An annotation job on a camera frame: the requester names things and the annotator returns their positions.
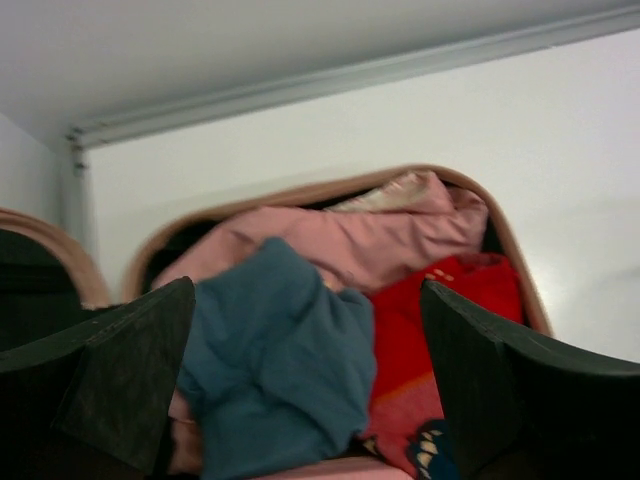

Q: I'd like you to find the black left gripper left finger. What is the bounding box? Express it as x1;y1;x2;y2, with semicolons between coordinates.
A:
1;277;195;479

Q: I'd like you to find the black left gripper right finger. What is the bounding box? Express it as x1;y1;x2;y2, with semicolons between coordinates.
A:
420;281;639;479

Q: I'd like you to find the pink hard-shell suitcase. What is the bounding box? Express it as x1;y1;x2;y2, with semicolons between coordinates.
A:
1;165;553;336

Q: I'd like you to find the pink cartoon print shirt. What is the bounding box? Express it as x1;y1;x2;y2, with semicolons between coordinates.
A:
149;169;491;474

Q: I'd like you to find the blue-grey cloth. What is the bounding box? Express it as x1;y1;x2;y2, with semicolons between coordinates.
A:
177;237;376;479

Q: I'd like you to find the aluminium table edge rail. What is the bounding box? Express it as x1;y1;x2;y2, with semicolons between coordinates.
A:
66;2;639;177

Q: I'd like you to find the red cartoon print cloth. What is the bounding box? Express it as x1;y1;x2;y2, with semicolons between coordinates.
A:
359;253;524;479

